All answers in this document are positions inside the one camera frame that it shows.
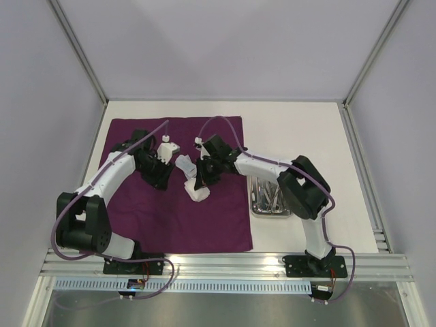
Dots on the front aluminium rail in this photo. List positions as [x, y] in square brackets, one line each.
[248, 266]

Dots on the slotted cable duct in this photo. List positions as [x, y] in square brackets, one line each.
[185, 285]

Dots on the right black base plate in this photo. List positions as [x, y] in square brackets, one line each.
[304, 266]

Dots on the right aluminium side rail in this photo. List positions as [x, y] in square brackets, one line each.
[369, 194]

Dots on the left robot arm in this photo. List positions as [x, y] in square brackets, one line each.
[83, 222]

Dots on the purple cloth mat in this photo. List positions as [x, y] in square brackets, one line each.
[170, 221]

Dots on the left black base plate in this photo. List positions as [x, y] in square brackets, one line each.
[115, 267]

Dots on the blister packet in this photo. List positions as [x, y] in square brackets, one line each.
[184, 163]

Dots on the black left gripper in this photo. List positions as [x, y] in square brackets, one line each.
[159, 181]

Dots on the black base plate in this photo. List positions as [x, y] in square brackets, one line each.
[115, 267]
[304, 266]

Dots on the stainless steel tray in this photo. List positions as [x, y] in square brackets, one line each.
[266, 199]

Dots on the aluminium frame post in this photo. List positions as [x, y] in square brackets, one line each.
[72, 38]
[385, 34]

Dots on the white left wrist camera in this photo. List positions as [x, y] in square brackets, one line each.
[167, 149]

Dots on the gauze pad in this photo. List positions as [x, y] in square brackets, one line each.
[196, 195]

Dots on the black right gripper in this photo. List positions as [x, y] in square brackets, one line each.
[203, 171]

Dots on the right aluminium frame post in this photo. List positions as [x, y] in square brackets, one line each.
[385, 34]

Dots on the left aluminium frame post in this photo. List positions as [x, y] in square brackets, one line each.
[72, 38]

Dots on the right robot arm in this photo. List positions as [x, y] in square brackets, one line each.
[304, 189]

